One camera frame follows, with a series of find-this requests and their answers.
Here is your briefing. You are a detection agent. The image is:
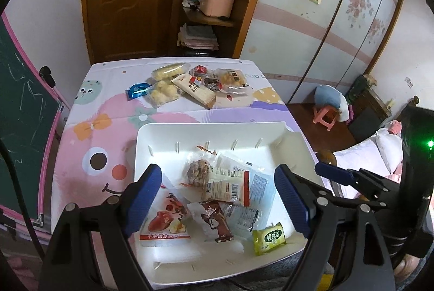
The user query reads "green wet wipe packet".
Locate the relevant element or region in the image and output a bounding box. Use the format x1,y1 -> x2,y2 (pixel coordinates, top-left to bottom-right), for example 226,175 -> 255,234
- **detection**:
252,222 -> 286,256

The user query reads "yellow puffs snack bag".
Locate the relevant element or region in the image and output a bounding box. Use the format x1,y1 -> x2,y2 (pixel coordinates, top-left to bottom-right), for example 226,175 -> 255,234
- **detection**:
146,79 -> 183,108

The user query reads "white oat bar packet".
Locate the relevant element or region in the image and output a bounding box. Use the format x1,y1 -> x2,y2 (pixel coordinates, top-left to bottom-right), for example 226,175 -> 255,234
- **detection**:
171,73 -> 216,109

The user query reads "red dark snack packet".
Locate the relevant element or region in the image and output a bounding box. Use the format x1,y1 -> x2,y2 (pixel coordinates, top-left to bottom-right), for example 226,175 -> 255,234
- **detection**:
189,65 -> 221,92

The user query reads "red apple snack packet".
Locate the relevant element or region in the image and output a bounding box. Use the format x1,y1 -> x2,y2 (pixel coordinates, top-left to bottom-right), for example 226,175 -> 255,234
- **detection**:
139,185 -> 190,247

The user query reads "white pink bedding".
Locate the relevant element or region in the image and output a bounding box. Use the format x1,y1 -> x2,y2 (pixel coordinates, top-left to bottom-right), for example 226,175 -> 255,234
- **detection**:
334,120 -> 403,183

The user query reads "white barcode snack packet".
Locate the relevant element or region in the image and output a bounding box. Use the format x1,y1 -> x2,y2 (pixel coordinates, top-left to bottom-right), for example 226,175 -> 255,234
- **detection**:
202,154 -> 276,240

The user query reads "nut snack clear packet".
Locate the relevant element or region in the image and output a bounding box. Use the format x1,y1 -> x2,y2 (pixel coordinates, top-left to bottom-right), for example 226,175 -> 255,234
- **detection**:
180,146 -> 218,189

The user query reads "cartoon patterned tablecloth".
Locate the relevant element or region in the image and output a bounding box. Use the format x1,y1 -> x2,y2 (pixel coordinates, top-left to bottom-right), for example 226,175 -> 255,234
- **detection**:
50,57 -> 302,290

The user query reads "pink plastic stool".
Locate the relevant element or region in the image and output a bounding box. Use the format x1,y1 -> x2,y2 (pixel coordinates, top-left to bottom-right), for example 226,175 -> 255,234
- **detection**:
312,105 -> 338,132

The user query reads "dark wooden cabinet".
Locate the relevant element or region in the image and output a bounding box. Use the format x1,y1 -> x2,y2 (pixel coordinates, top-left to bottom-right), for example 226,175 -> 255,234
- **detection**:
346,75 -> 392,142

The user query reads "brown cartoon snack packet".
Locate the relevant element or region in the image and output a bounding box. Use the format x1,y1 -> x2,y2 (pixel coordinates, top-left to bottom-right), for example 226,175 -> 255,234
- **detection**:
188,200 -> 233,243

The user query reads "white plastic tray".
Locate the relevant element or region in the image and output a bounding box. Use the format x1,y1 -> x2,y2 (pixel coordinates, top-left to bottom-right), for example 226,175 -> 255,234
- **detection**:
135,122 -> 320,288

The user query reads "blue white plush cushion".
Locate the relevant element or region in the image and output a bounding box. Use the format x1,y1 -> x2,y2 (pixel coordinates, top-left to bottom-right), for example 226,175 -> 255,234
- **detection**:
314,85 -> 349,122

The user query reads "blue candy wrapper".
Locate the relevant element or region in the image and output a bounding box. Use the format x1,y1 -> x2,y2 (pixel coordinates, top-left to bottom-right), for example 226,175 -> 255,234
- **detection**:
126,83 -> 151,100

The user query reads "long yellow puffs bag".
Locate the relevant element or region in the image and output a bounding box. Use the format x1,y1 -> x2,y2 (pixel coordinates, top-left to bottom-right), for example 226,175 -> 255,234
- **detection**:
152,63 -> 190,81

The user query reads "clear biscuit tray pack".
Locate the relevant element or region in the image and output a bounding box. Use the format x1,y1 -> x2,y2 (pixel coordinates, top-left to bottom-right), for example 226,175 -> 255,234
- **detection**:
216,69 -> 249,95

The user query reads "stack of folded cloths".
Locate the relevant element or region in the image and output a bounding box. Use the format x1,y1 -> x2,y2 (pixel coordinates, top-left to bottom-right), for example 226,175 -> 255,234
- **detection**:
177,23 -> 218,51

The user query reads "floral sliding wardrobe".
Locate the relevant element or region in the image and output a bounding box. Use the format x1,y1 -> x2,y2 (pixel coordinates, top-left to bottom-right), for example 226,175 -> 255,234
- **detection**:
241,0 -> 402,103

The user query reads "wooden bed post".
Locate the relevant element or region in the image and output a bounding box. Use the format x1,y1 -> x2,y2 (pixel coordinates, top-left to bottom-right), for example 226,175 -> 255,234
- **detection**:
315,149 -> 337,166

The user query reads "green chalkboard pink frame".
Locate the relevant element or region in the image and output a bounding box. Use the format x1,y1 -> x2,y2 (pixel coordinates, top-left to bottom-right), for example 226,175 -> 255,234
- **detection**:
1,14 -> 63,228

